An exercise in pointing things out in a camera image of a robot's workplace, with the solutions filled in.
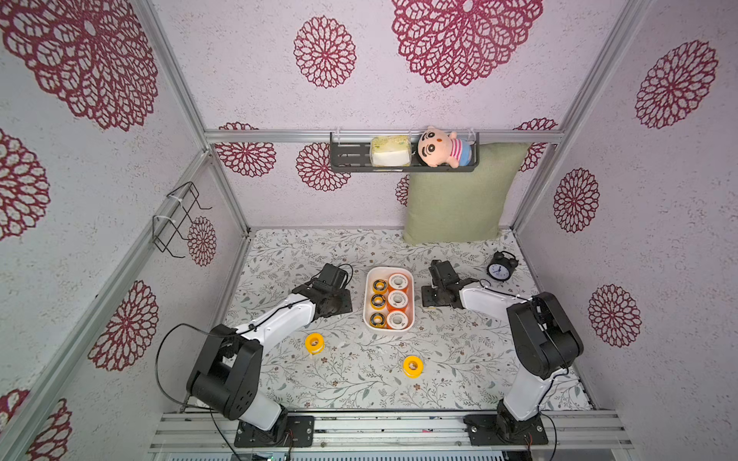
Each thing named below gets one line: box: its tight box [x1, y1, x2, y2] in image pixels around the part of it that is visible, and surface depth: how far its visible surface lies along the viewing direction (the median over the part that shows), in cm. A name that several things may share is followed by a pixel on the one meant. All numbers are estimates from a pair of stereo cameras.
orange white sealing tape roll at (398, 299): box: [387, 289, 410, 311], surface depth 96 cm
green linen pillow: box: [404, 142, 531, 245], surface depth 101 cm
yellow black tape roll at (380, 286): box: [372, 278, 389, 295], surface depth 103 cm
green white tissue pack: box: [369, 135, 413, 168], surface depth 92 cm
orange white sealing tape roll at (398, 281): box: [388, 271, 410, 292], surface depth 101 cm
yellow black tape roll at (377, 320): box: [369, 312, 386, 329], surface depth 94 cm
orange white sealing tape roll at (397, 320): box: [386, 310, 409, 330], surface depth 91 cm
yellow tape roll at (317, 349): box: [304, 332, 326, 356], surface depth 89 cm
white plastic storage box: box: [363, 266, 416, 333], surface depth 97 cm
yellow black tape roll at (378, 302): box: [369, 293, 387, 311], surface depth 99 cm
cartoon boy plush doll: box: [418, 125, 473, 170], surface depth 88 cm
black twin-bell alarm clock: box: [486, 249, 519, 282], surface depth 102 cm
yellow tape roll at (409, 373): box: [402, 355, 424, 380], surface depth 85 cm
